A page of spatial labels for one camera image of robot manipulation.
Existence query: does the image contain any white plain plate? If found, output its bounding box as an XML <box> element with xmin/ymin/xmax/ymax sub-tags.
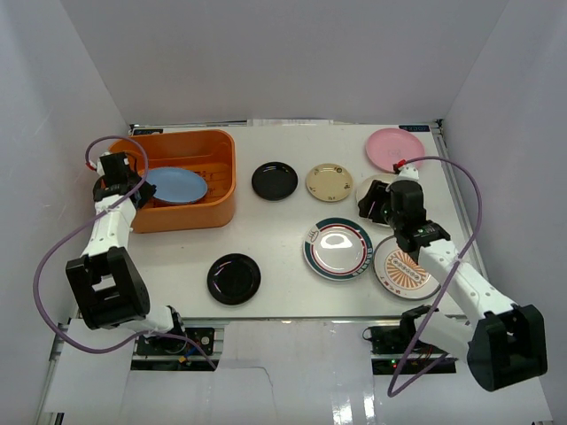
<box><xmin>355</xmin><ymin>174</ymin><xmax>395</xmax><ymax>210</ymax></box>

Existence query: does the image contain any light blue plate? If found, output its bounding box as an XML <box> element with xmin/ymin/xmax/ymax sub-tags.
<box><xmin>146</xmin><ymin>166</ymin><xmax>208</xmax><ymax>205</ymax></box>

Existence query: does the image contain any beige patterned plate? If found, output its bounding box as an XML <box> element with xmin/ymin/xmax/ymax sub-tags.
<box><xmin>306</xmin><ymin>163</ymin><xmax>353</xmax><ymax>203</ymax></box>

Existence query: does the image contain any pink plate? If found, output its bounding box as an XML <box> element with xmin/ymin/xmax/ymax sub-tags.
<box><xmin>365</xmin><ymin>127</ymin><xmax>425</xmax><ymax>173</ymax></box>

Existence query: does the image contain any green rimmed white plate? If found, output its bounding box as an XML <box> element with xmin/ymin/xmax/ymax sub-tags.
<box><xmin>302</xmin><ymin>218</ymin><xmax>374</xmax><ymax>282</ymax></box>

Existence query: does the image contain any orange sunburst plate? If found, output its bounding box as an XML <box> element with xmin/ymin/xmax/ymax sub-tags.
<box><xmin>372</xmin><ymin>236</ymin><xmax>440</xmax><ymax>301</ymax></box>

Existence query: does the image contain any black plate front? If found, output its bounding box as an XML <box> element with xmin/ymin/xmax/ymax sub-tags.
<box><xmin>206</xmin><ymin>253</ymin><xmax>261</xmax><ymax>305</ymax></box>

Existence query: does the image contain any black plate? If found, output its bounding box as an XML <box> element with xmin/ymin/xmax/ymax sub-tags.
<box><xmin>252</xmin><ymin>161</ymin><xmax>299</xmax><ymax>201</ymax></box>
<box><xmin>206</xmin><ymin>253</ymin><xmax>261</xmax><ymax>305</ymax></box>

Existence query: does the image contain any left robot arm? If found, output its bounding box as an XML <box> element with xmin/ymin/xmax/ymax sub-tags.
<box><xmin>66</xmin><ymin>176</ymin><xmax>188</xmax><ymax>353</ymax></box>

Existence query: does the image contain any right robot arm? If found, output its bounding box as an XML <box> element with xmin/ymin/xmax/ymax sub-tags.
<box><xmin>358</xmin><ymin>180</ymin><xmax>548</xmax><ymax>391</ymax></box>

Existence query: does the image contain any orange plastic bin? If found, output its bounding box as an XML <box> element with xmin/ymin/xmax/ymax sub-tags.
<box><xmin>132</xmin><ymin>129</ymin><xmax>237</xmax><ymax>234</ymax></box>

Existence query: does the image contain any black plate rear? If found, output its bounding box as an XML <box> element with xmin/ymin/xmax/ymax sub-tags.
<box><xmin>252</xmin><ymin>161</ymin><xmax>299</xmax><ymax>201</ymax></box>

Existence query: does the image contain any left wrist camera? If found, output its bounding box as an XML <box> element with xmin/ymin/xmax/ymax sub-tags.
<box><xmin>86</xmin><ymin>152</ymin><xmax>134</xmax><ymax>177</ymax></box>

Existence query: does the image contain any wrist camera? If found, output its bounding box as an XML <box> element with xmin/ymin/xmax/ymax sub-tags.
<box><xmin>393</xmin><ymin>160</ymin><xmax>419</xmax><ymax>182</ymax></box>
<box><xmin>86</xmin><ymin>152</ymin><xmax>134</xmax><ymax>177</ymax></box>

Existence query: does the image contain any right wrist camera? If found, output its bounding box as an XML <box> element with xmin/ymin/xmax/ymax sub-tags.
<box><xmin>393</xmin><ymin>160</ymin><xmax>419</xmax><ymax>182</ymax></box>

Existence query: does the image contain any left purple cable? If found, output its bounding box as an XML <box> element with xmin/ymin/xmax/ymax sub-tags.
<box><xmin>33</xmin><ymin>135</ymin><xmax>218</xmax><ymax>369</ymax></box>

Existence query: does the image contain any purple cable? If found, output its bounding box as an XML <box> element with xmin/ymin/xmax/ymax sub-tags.
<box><xmin>33</xmin><ymin>135</ymin><xmax>218</xmax><ymax>369</ymax></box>
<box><xmin>386</xmin><ymin>155</ymin><xmax>483</xmax><ymax>398</ymax></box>

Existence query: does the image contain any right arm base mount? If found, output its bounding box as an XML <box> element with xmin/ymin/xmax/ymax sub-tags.
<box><xmin>361</xmin><ymin>321</ymin><xmax>456</xmax><ymax>376</ymax></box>

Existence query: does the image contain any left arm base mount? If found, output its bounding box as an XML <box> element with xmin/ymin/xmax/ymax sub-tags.
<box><xmin>130</xmin><ymin>327</ymin><xmax>220</xmax><ymax>372</ymax></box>

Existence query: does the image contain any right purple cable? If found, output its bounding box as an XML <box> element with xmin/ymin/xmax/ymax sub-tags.
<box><xmin>386</xmin><ymin>155</ymin><xmax>483</xmax><ymax>398</ymax></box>

